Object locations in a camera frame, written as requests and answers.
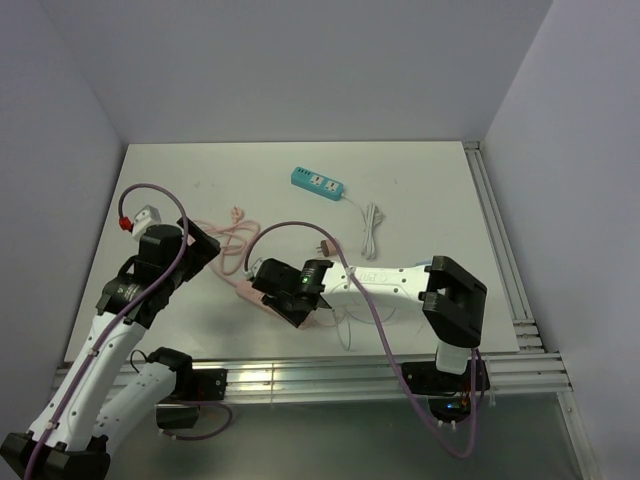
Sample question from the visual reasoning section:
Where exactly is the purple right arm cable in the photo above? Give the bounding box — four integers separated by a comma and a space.
244, 221, 489, 460

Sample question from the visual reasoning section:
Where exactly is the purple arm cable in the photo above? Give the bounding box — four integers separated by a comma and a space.
244, 221, 489, 460
22, 183, 234, 480

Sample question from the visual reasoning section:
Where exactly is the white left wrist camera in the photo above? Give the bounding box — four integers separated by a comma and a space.
118, 205, 162, 241

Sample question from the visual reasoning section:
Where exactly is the pink power strip cable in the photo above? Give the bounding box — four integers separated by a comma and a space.
186, 205, 262, 289

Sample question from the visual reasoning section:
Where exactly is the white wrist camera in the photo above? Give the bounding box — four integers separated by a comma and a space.
243, 257, 264, 279
118, 205, 162, 241

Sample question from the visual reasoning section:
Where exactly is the pink charger plug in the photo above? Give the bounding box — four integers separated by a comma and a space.
316, 240, 337, 257

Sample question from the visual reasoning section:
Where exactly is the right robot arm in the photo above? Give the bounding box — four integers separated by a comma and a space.
249, 256, 487, 390

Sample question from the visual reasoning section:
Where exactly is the teal power strip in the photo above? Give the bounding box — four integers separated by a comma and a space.
290, 166, 344, 201

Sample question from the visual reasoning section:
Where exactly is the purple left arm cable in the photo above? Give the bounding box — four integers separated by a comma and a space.
22, 183, 234, 480

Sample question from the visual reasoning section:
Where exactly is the aluminium frame rail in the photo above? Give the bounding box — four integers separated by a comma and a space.
24, 141, 601, 480

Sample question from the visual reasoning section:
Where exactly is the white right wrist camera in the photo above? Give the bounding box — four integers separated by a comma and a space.
243, 257, 264, 279

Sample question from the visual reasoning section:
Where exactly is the pink power strip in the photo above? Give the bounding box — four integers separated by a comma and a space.
234, 280, 315, 330

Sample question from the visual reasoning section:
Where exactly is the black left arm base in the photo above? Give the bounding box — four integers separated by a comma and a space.
155, 368, 233, 441

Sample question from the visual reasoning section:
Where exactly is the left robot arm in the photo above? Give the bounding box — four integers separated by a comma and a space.
1, 220, 221, 479

